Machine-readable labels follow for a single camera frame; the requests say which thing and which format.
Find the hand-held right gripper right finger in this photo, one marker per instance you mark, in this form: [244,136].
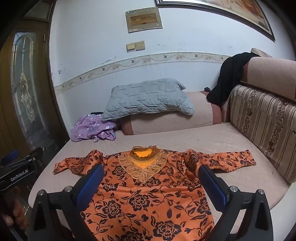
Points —
[214,187]

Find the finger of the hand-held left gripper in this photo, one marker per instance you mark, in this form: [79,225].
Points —
[10,156]
[34,152]

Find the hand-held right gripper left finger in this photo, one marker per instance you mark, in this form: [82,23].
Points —
[90,185]

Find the orange floral blouse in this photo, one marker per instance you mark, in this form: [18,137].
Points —
[148,199]

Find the person's left hand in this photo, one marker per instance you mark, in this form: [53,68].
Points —
[16,208]

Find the purple floral garment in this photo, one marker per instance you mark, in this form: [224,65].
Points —
[90,129]

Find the pink quilted sofa seat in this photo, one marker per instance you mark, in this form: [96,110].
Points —
[185,139]

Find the wooden stained glass door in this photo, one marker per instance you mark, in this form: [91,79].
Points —
[25,92]

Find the pink bolster cushion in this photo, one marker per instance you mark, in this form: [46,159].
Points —
[166,122]

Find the striped brown back cushion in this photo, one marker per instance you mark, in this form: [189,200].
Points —
[261,120]

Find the small black object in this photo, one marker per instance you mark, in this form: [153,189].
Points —
[207,89]

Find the grey quilted pillow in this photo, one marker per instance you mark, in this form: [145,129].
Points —
[148,97]

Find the black cloth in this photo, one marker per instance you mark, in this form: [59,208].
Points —
[229,76]

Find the pink sofa backrest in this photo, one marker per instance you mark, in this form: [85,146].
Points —
[272,71]

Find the small framed picture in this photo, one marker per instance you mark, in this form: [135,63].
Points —
[143,19]

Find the large framed picture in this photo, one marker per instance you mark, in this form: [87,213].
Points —
[242,9]

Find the beige light switch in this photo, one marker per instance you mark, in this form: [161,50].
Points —
[130,47]
[140,45]

